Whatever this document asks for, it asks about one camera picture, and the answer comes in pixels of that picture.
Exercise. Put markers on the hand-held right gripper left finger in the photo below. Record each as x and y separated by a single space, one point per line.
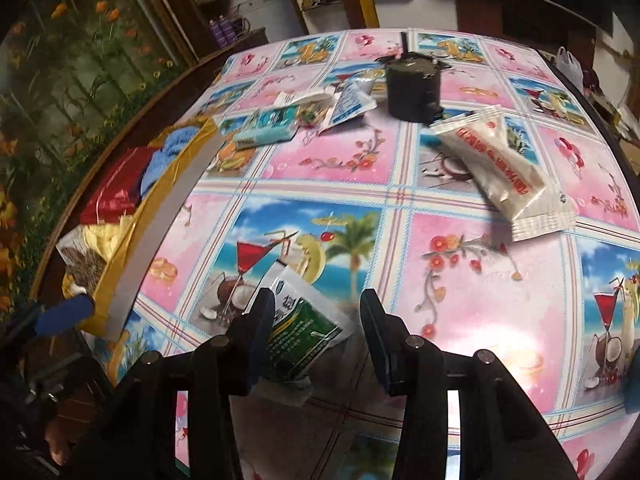
257 350

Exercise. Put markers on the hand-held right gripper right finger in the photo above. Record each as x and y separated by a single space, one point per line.
384 365

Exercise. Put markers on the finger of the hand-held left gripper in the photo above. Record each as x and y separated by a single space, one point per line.
65 316

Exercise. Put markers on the green white sachet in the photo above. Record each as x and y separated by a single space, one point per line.
305 330

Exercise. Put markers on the yellow plastic bag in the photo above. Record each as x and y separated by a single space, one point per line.
150 240

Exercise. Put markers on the red tissue packet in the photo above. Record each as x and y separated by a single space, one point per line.
112 187

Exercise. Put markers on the blue towel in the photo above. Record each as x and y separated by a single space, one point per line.
167 160

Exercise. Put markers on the person's left hand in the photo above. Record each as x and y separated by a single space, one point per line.
62 444

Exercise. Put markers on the teal tissue packet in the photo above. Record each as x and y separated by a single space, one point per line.
265 127

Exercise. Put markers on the white packet with red print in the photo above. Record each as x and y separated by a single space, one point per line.
505 175

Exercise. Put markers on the floral glass door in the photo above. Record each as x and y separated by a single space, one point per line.
75 85

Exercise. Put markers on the colourful candy packet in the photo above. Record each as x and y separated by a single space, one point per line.
312 114

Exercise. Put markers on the white small packet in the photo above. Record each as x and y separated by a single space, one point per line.
300 97

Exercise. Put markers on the blue white sachet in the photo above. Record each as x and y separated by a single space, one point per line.
347 105

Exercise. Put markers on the black cylindrical device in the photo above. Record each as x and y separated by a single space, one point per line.
412 90

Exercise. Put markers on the silver packet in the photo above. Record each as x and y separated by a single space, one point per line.
372 82

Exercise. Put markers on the flat cardboard pieces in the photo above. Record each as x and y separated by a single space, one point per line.
622 130

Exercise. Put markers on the white plastic bag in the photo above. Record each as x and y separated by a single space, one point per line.
569 67

